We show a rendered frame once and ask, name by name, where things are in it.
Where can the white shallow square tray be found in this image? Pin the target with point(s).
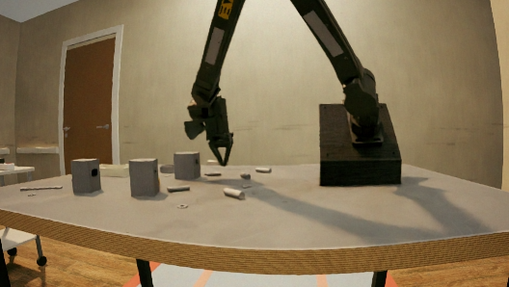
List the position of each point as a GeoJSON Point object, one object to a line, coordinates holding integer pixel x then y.
{"type": "Point", "coordinates": [118, 171]}

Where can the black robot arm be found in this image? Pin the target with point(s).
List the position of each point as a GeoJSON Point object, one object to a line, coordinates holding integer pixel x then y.
{"type": "Point", "coordinates": [358, 83]}

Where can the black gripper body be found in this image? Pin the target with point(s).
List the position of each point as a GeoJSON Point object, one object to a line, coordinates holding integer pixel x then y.
{"type": "Point", "coordinates": [222, 126]}

